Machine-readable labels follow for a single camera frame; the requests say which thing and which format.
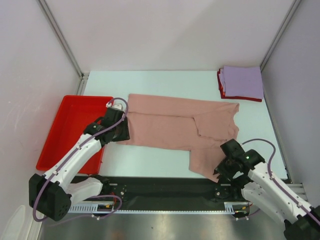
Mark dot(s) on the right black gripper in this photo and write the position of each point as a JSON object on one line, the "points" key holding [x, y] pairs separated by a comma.
{"points": [[222, 169]]}

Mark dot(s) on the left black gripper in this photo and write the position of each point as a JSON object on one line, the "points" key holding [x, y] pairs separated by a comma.
{"points": [[125, 135]]}

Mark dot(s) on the pink t shirt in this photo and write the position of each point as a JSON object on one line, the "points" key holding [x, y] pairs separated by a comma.
{"points": [[197, 126]]}

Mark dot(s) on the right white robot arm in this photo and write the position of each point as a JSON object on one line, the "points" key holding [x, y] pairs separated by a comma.
{"points": [[248, 171]]}

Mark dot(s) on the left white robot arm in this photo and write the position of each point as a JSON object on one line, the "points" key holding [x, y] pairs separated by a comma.
{"points": [[52, 194]]}

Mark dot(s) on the red plastic bin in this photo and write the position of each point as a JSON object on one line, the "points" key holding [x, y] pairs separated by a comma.
{"points": [[74, 114]]}

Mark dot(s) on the folded red t shirt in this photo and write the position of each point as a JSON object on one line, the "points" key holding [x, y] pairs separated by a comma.
{"points": [[240, 98]]}

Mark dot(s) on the folded orange t shirt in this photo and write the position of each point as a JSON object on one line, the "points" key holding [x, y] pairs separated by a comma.
{"points": [[221, 82]]}

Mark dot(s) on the folded lilac t shirt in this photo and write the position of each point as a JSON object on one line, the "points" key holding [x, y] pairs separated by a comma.
{"points": [[243, 82]]}

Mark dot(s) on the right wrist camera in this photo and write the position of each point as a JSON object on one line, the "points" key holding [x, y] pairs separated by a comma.
{"points": [[232, 149]]}

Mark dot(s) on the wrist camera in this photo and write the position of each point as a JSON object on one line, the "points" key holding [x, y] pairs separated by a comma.
{"points": [[113, 113], [232, 149]]}

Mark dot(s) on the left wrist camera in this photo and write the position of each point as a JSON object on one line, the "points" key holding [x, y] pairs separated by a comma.
{"points": [[113, 113]]}

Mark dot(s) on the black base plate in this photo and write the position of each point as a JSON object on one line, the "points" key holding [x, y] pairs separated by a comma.
{"points": [[169, 194]]}

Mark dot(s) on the aluminium frame rail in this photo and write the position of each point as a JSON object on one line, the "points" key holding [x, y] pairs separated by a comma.
{"points": [[299, 189]]}

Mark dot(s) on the white cable duct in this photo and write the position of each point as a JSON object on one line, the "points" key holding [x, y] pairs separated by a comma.
{"points": [[93, 208]]}

